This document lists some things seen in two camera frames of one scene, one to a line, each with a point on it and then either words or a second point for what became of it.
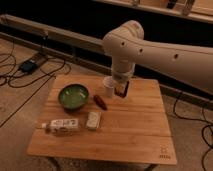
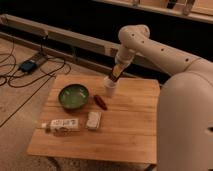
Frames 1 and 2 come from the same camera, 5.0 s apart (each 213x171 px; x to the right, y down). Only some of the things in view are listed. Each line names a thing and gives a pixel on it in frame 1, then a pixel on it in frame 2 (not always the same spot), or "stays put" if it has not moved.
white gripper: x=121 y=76 to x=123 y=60
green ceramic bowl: x=73 y=96 stays put
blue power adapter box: x=28 y=66 stays put
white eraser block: x=93 y=121 stays put
